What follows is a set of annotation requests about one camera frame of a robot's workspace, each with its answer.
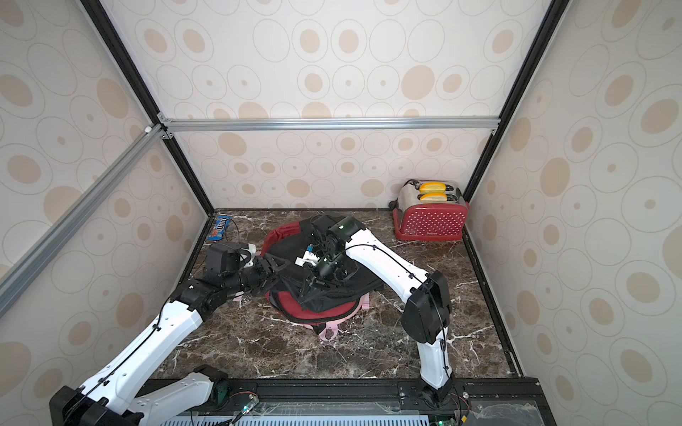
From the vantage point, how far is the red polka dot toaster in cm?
99

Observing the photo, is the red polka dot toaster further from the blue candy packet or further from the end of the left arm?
the blue candy packet

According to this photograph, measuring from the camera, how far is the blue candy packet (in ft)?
3.67
